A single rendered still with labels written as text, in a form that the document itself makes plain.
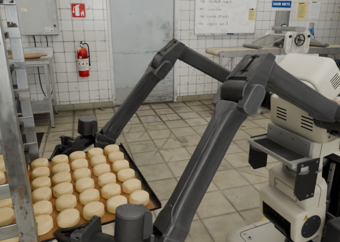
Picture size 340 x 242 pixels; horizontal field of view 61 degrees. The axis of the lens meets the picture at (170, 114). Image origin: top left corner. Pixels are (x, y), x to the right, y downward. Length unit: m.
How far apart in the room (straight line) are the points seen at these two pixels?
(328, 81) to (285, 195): 0.51
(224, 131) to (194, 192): 0.14
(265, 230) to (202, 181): 1.16
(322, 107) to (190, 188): 0.44
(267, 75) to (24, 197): 0.55
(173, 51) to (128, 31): 3.65
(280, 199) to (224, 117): 0.75
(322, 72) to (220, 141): 0.54
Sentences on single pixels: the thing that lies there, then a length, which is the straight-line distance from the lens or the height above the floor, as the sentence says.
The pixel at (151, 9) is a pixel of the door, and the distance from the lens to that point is 4.75.
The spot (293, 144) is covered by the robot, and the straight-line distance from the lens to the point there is 1.18.
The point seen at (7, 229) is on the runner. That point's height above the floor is 0.97.
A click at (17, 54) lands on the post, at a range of 0.98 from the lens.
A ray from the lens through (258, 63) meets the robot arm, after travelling 0.67.
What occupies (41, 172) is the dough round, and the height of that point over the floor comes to 0.93.
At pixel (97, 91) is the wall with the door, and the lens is 4.72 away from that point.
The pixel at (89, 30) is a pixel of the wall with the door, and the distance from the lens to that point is 4.60.
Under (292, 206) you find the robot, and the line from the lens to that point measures 1.29.
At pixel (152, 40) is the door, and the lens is 4.76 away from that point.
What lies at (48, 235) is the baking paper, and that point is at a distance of 0.73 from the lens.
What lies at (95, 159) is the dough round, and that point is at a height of 0.94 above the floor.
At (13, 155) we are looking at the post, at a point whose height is 1.13.
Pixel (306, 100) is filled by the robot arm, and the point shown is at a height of 1.16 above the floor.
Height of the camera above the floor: 1.36
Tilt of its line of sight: 18 degrees down
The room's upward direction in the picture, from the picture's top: straight up
